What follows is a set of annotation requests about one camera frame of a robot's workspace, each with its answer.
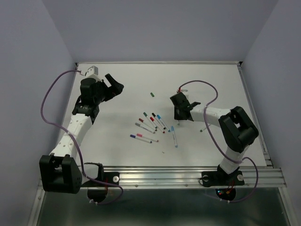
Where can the purple capped marker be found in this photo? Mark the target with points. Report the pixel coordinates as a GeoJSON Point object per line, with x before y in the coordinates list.
{"type": "Point", "coordinates": [140, 138]}

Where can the light blue capped marker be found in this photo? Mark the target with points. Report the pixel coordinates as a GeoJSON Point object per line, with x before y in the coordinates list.
{"type": "Point", "coordinates": [174, 136]}

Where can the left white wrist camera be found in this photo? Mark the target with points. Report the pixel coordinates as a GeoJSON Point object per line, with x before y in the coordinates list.
{"type": "Point", "coordinates": [92, 72]}

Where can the red capped marker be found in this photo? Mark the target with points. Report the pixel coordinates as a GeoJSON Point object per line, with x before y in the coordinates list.
{"type": "Point", "coordinates": [151, 118]}

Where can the brown capped marker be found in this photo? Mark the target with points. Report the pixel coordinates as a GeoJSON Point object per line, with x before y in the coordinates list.
{"type": "Point", "coordinates": [148, 125]}

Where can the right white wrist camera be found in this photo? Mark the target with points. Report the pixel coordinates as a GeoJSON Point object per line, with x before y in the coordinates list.
{"type": "Point", "coordinates": [185, 92]}

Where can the grey capped marker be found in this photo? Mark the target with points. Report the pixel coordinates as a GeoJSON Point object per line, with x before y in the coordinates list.
{"type": "Point", "coordinates": [143, 127]}

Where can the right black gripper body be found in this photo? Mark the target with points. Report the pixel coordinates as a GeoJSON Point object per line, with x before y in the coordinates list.
{"type": "Point", "coordinates": [177, 115]}

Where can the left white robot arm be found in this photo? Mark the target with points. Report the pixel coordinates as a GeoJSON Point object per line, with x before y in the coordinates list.
{"type": "Point", "coordinates": [63, 169]}

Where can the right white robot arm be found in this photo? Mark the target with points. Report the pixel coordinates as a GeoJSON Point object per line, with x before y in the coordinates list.
{"type": "Point", "coordinates": [238, 129]}

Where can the dark green capped marker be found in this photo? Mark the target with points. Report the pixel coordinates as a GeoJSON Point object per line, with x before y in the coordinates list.
{"type": "Point", "coordinates": [148, 118]}

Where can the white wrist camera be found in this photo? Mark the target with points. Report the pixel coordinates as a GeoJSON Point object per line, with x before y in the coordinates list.
{"type": "Point", "coordinates": [185, 92]}
{"type": "Point", "coordinates": [92, 72]}

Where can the black capped marker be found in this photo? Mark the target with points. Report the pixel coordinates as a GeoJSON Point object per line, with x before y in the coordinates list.
{"type": "Point", "coordinates": [158, 122]}

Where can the pink capped marker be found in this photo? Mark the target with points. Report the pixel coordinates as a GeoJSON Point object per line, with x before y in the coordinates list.
{"type": "Point", "coordinates": [148, 138]}

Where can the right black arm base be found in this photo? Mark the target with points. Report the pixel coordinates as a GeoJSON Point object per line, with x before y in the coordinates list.
{"type": "Point", "coordinates": [224, 183]}

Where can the aluminium front rail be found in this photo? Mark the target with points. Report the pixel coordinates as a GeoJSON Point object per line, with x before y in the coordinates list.
{"type": "Point", "coordinates": [131, 178]}

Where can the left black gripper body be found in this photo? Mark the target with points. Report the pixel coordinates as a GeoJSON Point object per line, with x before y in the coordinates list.
{"type": "Point", "coordinates": [104, 93]}

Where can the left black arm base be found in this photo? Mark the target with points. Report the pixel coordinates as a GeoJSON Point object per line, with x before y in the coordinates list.
{"type": "Point", "coordinates": [105, 189]}

